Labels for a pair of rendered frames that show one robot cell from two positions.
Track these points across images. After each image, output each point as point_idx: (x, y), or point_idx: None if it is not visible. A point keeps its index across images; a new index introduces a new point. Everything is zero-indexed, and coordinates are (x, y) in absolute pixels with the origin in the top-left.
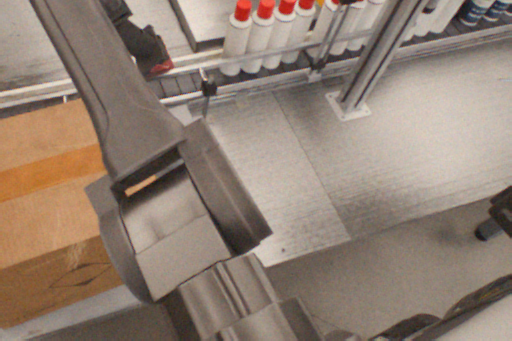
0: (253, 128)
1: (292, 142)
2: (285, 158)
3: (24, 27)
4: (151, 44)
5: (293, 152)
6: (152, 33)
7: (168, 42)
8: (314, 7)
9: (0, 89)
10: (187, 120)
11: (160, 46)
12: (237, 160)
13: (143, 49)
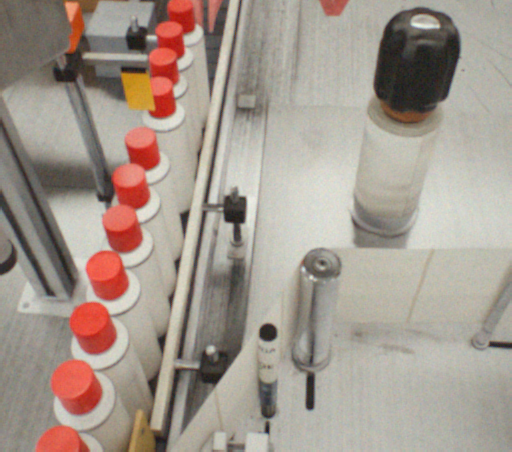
0: (103, 144)
1: (51, 177)
2: (36, 159)
3: None
4: None
5: (37, 171)
6: None
7: (306, 104)
8: (154, 126)
9: None
10: (120, 31)
11: None
12: (70, 111)
13: None
